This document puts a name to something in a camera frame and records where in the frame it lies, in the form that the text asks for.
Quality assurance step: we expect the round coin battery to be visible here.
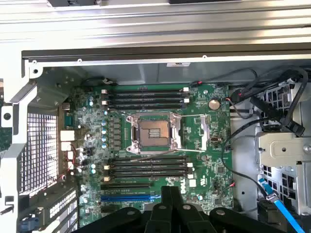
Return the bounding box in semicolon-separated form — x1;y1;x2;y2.
208;98;221;111

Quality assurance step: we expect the open metal PC case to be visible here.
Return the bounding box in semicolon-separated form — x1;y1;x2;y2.
0;50;311;233

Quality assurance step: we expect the black fan wire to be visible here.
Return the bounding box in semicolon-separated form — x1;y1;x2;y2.
80;76;116;86

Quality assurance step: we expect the silver socket cover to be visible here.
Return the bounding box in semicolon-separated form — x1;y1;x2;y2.
198;114;211;151

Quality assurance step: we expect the black RAM slot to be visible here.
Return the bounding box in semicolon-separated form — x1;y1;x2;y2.
108;103;187;110
108;167;190;174
103;172;194;182
101;97;190;106
101;87;190;96
103;162;194;169
108;156;190;163

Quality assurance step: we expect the silver metal disk bay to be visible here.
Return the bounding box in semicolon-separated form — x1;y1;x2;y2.
255;80;311;219

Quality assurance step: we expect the thick black wire bundle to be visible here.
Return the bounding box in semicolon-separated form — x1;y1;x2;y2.
250;67;309;138

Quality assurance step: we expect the red black twisted wire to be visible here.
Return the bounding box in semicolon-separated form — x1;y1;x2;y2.
57;144;85;182

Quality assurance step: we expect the blue expansion slot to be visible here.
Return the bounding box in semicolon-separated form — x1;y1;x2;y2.
100;194;162;202

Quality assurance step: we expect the green motherboard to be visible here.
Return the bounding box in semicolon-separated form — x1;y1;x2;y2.
70;83;234;229

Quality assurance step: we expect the thin black wire red mark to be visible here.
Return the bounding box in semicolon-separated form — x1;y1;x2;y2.
189;68;259;103

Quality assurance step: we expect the long black expansion slot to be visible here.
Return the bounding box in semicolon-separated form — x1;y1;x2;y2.
100;183;152;191

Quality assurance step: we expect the flat blue data wire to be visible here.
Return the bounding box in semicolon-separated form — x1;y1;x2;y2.
258;178;306;233

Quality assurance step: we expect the green graphics card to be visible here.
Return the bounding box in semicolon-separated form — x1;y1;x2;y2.
0;126;12;158

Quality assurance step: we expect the thin metal locking lever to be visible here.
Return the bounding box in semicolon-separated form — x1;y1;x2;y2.
179;113;209;118

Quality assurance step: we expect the blue card retainer clip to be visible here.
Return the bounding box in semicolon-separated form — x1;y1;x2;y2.
20;216;40;232

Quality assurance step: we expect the CPU socket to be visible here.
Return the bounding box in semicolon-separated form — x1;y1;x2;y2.
125;112;183;155

